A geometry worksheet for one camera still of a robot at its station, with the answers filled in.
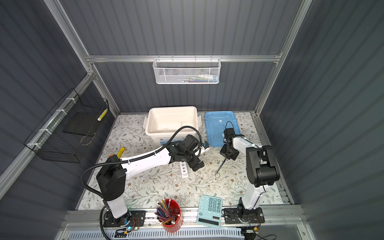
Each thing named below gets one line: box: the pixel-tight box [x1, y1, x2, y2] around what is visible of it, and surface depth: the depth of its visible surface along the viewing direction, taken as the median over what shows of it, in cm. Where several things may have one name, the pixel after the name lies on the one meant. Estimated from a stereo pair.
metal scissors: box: [211, 157, 227, 178], surface depth 91 cm
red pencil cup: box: [163, 199, 183, 233], surface depth 67 cm
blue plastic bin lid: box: [205, 111, 241, 147], surface depth 117 cm
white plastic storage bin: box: [143, 106, 202, 147], surface depth 104 cm
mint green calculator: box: [196, 195, 223, 228], surface depth 76 cm
